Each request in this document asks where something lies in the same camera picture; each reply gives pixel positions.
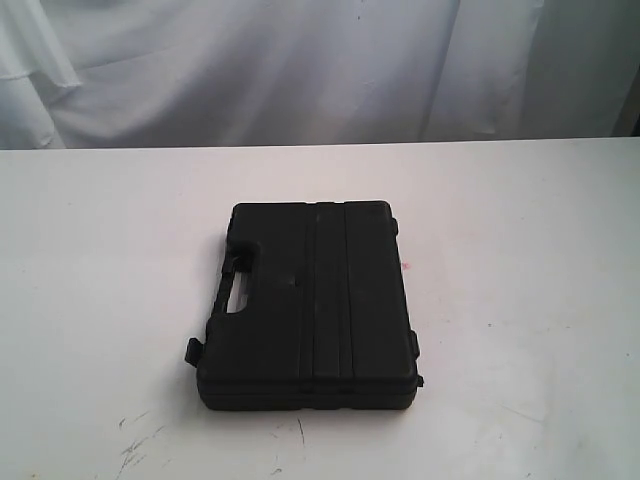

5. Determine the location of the black plastic tool case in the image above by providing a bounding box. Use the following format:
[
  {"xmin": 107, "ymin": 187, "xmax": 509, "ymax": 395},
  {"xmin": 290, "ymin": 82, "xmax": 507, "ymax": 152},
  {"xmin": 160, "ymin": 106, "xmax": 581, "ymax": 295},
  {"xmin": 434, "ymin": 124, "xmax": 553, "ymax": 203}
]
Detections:
[{"xmin": 185, "ymin": 200, "xmax": 424, "ymax": 411}]

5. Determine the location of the white backdrop curtain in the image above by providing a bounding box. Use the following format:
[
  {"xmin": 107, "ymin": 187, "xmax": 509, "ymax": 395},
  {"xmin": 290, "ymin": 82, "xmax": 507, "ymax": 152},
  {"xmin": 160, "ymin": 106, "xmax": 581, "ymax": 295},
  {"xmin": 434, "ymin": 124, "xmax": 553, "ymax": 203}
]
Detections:
[{"xmin": 1, "ymin": 1, "xmax": 639, "ymax": 149}]

